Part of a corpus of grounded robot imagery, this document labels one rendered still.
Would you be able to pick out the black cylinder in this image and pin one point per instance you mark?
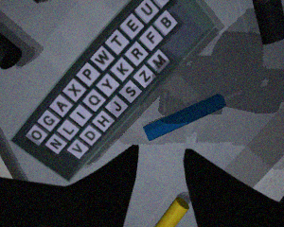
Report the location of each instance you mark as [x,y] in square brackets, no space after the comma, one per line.
[270,19]
[10,54]

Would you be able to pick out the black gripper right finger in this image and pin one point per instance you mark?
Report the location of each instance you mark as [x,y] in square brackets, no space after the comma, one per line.
[220,200]

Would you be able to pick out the blue stylus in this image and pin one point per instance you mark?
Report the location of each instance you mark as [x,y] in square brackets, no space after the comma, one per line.
[186,116]

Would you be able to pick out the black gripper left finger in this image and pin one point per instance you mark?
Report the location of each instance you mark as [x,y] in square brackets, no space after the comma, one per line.
[100,199]

